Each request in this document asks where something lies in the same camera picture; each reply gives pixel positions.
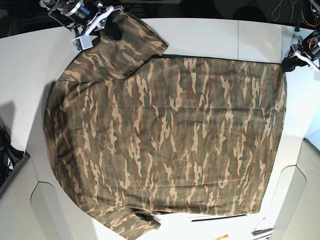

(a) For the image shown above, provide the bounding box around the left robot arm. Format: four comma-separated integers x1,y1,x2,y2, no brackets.
281,0,320,73

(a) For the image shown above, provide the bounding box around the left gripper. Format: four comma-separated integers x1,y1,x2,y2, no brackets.
280,42,320,73

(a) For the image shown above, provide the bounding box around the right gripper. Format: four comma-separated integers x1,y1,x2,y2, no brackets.
67,2,123,40

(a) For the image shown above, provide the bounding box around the camouflage T-shirt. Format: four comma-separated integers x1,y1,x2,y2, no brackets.
43,11,287,238

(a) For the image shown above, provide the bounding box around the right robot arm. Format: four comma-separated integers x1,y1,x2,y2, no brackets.
39,0,123,41

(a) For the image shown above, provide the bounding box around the black equipment at left edge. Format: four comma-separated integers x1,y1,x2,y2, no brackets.
0,125,25,178

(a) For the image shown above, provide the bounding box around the yellow orange object bottom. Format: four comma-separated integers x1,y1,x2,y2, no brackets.
215,235,229,240

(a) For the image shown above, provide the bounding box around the grey flat tool bottom right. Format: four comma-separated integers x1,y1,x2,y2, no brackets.
251,217,273,237

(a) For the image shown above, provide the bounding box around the grey looped cable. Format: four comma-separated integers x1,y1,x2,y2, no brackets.
271,0,283,23

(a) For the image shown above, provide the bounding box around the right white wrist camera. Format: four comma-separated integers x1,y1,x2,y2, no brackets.
71,35,93,53

